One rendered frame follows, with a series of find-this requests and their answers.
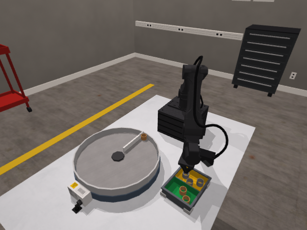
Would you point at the bronze bushing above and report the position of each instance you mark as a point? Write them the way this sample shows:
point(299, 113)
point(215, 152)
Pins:
point(183, 188)
point(187, 198)
point(143, 136)

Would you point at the dark grey divided bin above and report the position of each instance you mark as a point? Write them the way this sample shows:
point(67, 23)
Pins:
point(178, 201)

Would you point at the yellow bin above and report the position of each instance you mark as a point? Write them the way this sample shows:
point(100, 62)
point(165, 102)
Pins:
point(194, 176)

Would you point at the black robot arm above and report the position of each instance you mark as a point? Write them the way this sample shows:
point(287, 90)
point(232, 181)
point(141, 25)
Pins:
point(189, 102)

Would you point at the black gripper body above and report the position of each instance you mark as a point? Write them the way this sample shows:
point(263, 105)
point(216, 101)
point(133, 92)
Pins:
point(182, 161)

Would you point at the green bin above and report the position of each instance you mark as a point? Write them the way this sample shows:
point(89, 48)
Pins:
point(174, 185)

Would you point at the grey round turntable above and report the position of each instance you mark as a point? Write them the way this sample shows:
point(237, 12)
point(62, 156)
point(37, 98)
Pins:
point(114, 165)

